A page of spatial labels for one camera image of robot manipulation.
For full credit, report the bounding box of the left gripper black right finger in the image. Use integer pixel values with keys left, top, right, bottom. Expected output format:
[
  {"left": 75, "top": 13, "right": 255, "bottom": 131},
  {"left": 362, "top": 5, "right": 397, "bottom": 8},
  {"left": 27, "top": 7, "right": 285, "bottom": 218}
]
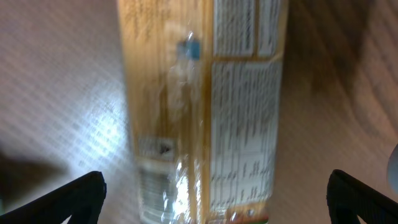
[{"left": 327, "top": 169, "right": 397, "bottom": 224}]

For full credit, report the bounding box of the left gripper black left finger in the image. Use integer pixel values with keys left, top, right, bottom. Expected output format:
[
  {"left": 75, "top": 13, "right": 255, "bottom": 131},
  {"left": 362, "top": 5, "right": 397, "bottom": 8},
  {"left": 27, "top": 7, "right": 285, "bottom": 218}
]
[{"left": 1, "top": 171, "right": 107, "bottom": 224}]

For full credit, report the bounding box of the orange spaghetti packet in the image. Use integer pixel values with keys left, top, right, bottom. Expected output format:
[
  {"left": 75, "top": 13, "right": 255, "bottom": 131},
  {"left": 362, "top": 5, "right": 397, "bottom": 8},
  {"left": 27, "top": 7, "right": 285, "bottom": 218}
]
[{"left": 118, "top": 0, "right": 289, "bottom": 223}]

